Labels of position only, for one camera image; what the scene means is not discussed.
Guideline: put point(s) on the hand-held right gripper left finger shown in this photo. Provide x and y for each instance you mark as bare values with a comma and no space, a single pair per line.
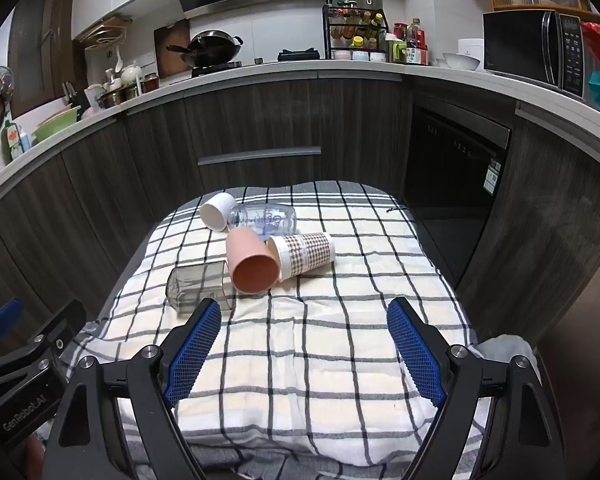
191,355

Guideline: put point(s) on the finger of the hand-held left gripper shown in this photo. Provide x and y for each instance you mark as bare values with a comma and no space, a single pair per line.
60,330
1,317

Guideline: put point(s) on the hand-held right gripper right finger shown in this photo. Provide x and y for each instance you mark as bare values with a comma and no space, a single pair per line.
419,355

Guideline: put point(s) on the grey transparent cup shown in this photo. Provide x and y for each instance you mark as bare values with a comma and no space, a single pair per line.
196,285

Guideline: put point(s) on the pink cup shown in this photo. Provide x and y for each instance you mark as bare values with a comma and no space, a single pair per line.
252,265

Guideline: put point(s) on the white cup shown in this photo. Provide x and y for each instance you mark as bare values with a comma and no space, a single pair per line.
216,212

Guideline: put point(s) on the brown plaid paper cup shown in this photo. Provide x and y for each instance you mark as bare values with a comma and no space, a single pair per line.
305,255

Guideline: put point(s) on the clear glass cup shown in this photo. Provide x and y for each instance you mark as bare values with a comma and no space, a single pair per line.
265,219

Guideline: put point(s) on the grey cloth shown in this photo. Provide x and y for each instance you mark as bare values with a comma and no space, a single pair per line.
507,347

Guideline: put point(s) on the checked white cloth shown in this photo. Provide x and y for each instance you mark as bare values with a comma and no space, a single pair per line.
300,360

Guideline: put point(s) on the green dish soap bottle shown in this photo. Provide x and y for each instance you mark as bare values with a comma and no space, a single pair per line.
12,140

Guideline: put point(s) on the black dishwasher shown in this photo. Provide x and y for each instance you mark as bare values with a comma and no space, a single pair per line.
450,165

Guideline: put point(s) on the green basin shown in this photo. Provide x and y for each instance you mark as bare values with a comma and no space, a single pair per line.
55,125

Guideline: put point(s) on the black knife block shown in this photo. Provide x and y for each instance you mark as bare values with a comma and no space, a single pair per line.
75,96

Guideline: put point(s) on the metal pot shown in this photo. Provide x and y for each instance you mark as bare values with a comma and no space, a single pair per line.
114,98

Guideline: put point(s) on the white teapot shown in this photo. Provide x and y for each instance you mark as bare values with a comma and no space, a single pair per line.
131,74

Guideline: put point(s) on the brown wooden door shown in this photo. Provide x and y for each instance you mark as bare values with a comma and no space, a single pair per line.
35,45

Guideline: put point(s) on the black gas stove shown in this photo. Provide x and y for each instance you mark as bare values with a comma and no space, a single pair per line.
215,68

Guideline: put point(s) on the white bowl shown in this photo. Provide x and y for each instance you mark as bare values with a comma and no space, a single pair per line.
462,61

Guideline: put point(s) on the green mug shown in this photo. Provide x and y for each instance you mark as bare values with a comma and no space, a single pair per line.
397,51

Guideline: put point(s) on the wooden cutting board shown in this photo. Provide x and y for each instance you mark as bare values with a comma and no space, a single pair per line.
166,40

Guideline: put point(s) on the black wok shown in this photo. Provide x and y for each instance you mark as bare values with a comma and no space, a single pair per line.
215,46

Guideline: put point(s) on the dark sauce bottle red label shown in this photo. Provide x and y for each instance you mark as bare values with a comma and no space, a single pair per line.
417,42

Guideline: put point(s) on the black microwave oven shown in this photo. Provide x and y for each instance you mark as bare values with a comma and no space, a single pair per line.
515,45

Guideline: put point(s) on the red-lid jar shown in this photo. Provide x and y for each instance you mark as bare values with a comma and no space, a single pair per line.
399,31

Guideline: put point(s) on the black spice rack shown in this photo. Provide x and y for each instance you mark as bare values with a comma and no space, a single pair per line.
328,35

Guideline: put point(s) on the wall rack with boards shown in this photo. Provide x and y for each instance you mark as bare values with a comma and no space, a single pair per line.
105,30

